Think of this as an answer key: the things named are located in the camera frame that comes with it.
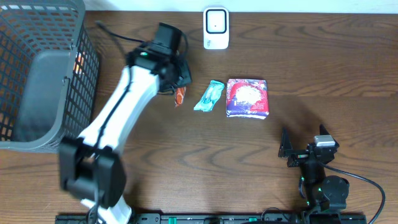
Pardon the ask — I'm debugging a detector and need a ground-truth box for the orange-brown snack bar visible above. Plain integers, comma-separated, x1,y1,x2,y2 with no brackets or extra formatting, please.
175,87,187,107

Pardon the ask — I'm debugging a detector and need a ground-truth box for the teal snack packet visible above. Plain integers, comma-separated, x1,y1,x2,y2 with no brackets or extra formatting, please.
193,80,224,112

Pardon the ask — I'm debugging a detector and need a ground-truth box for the red purple noodle packet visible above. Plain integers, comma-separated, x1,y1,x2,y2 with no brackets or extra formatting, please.
226,78,269,119

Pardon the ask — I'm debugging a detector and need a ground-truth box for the orange tissue pack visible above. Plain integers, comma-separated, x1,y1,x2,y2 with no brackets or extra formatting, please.
73,52,85,75

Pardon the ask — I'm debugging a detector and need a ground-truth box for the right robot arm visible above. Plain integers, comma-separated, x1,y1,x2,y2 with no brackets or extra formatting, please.
278,124,349,223

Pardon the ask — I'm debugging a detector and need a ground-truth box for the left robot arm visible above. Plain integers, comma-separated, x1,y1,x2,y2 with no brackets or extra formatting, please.
58,45,192,223

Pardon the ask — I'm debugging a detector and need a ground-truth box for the white barcode scanner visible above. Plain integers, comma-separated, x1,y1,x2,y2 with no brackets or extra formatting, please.
203,7,229,50

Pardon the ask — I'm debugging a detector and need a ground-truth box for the grey plastic mesh basket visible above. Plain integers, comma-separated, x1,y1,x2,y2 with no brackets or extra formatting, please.
1,0,100,153

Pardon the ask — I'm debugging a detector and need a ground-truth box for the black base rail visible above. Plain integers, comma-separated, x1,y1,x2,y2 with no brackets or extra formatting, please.
55,212,368,224

